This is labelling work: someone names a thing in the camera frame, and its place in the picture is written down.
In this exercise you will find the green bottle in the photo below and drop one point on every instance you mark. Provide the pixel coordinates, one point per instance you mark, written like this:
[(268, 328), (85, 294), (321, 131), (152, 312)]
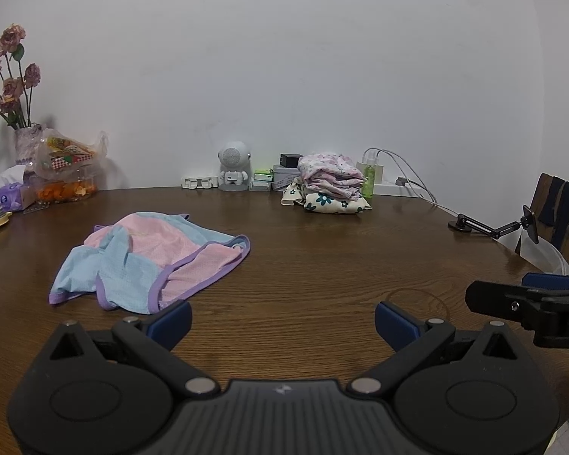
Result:
[(368, 185)]

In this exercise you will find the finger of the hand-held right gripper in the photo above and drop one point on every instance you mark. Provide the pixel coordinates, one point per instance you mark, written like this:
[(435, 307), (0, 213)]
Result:
[(550, 282), (493, 298)]

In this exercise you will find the white power strip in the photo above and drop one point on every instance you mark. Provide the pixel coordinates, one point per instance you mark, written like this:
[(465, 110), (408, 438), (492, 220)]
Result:
[(393, 189)]

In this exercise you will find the white bag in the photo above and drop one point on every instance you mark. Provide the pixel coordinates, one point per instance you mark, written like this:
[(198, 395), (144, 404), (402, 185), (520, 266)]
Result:
[(545, 258)]

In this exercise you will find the green and white small boxes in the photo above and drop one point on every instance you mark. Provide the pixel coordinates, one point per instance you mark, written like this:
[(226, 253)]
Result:
[(261, 181)]

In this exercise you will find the wooden chair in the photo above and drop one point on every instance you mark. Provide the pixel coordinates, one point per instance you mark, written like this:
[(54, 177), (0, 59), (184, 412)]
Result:
[(564, 213)]

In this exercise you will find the dried pink flowers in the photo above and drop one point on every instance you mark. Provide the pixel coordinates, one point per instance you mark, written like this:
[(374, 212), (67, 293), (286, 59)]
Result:
[(9, 90)]

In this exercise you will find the folded cream floral cloth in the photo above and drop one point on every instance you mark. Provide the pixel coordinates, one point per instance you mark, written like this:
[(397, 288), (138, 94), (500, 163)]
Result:
[(332, 204)]

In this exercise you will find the white astronaut figure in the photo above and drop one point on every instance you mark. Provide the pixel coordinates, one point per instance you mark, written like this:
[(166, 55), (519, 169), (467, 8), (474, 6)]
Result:
[(234, 166)]

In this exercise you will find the plastic bag of snacks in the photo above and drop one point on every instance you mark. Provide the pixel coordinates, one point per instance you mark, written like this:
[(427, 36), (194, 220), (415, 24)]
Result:
[(66, 166)]

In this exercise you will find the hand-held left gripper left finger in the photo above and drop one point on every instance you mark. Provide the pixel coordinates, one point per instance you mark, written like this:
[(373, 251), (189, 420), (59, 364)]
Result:
[(170, 323)]

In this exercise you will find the grey box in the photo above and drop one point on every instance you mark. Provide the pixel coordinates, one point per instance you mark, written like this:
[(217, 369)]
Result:
[(284, 177)]

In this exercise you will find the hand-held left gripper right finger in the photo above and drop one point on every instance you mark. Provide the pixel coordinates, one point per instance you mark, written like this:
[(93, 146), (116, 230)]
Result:
[(394, 324)]

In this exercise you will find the black power adapter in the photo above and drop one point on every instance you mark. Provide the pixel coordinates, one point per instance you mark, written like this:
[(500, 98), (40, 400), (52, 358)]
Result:
[(290, 160)]

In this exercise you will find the clear glass vase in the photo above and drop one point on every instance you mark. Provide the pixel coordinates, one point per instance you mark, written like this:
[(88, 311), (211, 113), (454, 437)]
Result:
[(26, 144)]

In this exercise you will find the pink and blue mesh garment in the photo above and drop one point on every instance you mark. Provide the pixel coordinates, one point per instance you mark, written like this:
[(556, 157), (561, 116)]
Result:
[(137, 256)]

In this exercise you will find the purple tissue box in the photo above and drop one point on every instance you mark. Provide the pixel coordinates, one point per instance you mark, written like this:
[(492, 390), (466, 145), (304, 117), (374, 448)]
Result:
[(9, 196)]

